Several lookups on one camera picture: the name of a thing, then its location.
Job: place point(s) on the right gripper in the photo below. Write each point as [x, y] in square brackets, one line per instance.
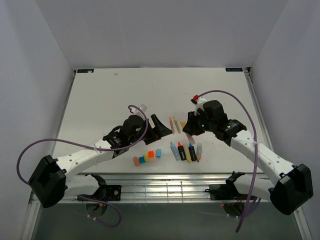
[190, 127]

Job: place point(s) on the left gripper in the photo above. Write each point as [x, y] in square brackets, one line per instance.
[159, 131]

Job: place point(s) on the yellow thin highlighter pen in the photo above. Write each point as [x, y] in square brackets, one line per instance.
[177, 125]

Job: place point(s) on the light blue marker cap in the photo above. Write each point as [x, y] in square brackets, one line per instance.
[158, 153]

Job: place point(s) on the orange thin highlighter pen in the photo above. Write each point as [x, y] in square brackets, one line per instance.
[171, 125]

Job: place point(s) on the light blue highlighter marker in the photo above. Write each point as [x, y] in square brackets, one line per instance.
[175, 151]

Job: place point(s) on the yellow marker cap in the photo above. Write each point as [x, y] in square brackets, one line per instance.
[146, 157]

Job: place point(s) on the yellow marker edge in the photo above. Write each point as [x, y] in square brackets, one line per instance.
[187, 153]

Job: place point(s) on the peach cap clear highlighter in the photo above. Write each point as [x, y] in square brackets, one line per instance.
[199, 151]

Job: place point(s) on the black marker orange cap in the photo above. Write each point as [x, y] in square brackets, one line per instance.
[181, 151]

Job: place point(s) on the black marker blue cap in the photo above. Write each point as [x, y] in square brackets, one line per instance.
[192, 153]

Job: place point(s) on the yellow orange highlighter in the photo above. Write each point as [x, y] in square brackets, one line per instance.
[189, 137]

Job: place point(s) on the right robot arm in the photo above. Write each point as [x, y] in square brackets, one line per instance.
[287, 187]

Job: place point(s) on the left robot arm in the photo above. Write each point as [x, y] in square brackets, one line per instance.
[56, 178]

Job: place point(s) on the right blue corner label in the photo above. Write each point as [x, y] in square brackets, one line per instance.
[234, 69]

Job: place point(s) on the blue corner label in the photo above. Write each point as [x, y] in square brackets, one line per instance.
[84, 71]
[234, 69]

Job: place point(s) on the left blue corner label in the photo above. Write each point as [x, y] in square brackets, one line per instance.
[84, 71]

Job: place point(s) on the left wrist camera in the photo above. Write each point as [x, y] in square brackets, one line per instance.
[141, 110]

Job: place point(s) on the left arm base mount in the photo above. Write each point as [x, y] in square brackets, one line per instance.
[110, 193]

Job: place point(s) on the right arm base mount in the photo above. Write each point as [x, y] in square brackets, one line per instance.
[224, 192]

